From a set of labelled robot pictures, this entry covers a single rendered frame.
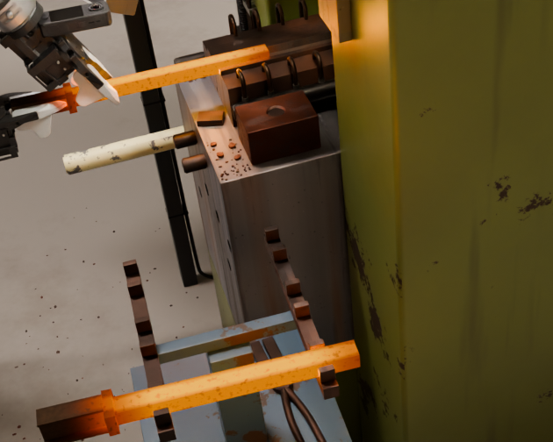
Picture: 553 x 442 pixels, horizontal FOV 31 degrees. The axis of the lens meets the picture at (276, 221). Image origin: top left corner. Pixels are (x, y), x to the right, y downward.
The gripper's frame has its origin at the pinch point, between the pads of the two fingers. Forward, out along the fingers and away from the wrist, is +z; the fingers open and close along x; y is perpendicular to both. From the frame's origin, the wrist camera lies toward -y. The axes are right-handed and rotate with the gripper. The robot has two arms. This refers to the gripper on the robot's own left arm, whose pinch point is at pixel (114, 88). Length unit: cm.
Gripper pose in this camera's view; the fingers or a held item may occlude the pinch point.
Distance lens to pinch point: 175.3
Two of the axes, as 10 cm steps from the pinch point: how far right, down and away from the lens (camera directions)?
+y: -7.8, 6.0, 1.8
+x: 2.8, 5.9, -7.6
